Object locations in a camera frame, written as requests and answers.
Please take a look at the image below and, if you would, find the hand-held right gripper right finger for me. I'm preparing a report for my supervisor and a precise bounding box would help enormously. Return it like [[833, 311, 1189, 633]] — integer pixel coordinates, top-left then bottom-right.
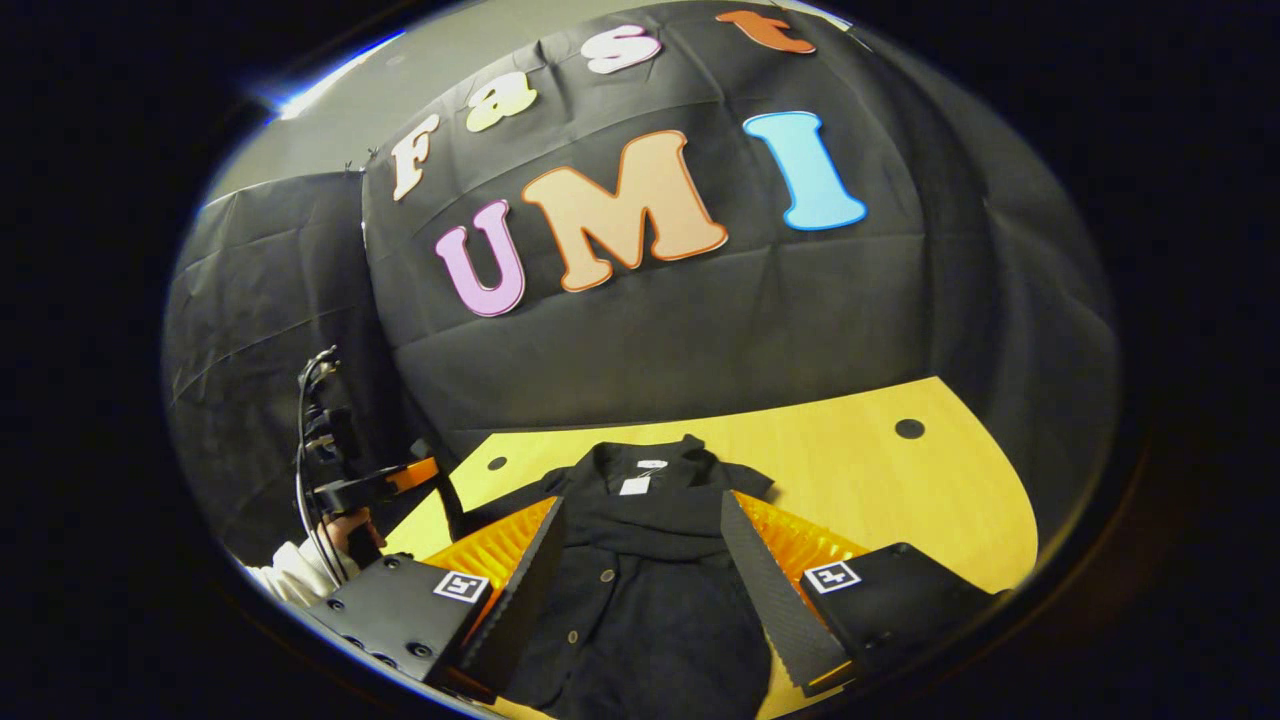
[[720, 490, 1001, 698]]

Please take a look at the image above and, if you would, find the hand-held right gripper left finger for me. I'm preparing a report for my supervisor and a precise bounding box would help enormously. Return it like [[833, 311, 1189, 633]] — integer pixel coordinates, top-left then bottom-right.
[[310, 495, 566, 701]]

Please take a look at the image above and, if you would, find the black buttoned shirt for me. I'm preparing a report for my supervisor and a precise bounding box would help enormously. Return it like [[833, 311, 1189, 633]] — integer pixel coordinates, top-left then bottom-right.
[[455, 435, 779, 720]]

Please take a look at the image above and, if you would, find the black backdrop cloth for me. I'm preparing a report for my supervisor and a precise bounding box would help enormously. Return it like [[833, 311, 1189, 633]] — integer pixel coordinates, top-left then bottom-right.
[[163, 0, 1118, 566]]

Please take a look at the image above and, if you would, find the black cable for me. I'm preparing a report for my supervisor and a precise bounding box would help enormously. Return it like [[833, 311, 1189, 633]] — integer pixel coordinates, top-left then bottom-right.
[[294, 345, 346, 586]]

